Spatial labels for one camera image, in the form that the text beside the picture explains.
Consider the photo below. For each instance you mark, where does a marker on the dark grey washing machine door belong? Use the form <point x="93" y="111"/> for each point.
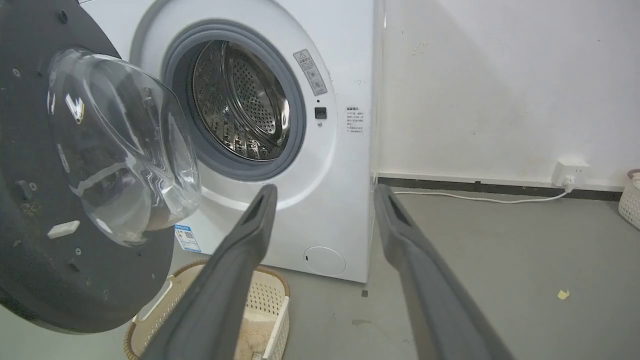
<point x="75" y="175"/>

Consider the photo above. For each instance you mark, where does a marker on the white woven basket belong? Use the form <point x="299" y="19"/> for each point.
<point x="631" y="200"/>

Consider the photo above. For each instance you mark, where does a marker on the white wall power socket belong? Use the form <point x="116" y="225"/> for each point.
<point x="569" y="172"/>

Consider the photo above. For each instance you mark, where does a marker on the white plastic laundry basket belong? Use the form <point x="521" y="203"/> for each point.
<point x="272" y="305"/>

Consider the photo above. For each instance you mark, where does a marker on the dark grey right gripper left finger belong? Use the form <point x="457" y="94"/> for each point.
<point x="226" y="280"/>

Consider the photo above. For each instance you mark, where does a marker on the small yellow paper scrap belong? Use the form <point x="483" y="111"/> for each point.
<point x="563" y="294"/>

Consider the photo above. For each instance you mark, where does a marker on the white front-load washing machine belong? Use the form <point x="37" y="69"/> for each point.
<point x="320" y="150"/>

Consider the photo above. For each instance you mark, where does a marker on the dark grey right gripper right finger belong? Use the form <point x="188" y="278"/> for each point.
<point x="430" y="290"/>

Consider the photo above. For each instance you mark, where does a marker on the beige fluffy cloth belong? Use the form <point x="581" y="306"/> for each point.
<point x="255" y="337"/>

